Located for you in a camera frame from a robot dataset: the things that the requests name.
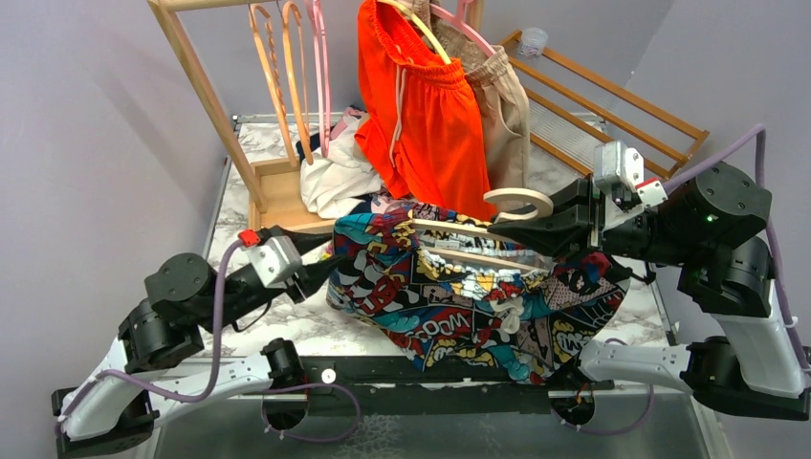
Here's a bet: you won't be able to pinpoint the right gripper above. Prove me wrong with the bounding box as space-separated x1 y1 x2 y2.
489 172 700 269

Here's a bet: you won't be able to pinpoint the cream hanger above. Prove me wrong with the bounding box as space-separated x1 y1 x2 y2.
407 186 557 274

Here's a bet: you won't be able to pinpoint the comic print shorts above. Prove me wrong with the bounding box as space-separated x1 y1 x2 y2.
326 204 630 385

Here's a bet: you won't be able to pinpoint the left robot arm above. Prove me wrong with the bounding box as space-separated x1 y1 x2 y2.
52 226 338 458

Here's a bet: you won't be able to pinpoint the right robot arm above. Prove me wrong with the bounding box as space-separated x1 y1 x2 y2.
490 163 810 421

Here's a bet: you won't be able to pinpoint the beige shorts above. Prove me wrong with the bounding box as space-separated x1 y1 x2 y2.
411 1 531 188

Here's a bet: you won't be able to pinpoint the orange shorts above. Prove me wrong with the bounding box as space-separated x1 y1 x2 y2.
355 1 496 220

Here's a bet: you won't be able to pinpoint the yellow hanger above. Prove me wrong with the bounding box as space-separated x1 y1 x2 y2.
379 0 451 65

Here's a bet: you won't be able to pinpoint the pink hanger right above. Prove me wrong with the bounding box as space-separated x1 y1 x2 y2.
429 0 495 56

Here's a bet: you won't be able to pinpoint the pink hanger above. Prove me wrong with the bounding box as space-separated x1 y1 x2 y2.
305 0 332 158
429 0 495 56

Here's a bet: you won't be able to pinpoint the orange hanger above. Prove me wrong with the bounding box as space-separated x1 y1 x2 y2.
249 1 314 166

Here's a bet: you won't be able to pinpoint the wooden clothes rack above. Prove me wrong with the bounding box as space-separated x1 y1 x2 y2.
146 0 485 235

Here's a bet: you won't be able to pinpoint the pink white navy garment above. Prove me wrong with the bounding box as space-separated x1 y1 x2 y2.
299 108 414 219

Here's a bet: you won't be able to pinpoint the wooden slatted shelf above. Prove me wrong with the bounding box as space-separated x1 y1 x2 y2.
500 30 710 181

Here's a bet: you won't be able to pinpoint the clear plastic cup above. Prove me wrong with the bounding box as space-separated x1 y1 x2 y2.
516 27 549 58

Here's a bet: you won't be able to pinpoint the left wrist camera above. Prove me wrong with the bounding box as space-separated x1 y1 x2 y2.
237 227 303 288

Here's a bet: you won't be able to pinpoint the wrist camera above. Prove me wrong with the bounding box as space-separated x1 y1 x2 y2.
591 141 668 216
237 227 303 288

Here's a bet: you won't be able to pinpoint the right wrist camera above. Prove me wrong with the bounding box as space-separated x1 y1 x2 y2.
591 141 668 216

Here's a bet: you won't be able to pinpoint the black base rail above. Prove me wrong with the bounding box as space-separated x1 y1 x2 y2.
250 356 575 416

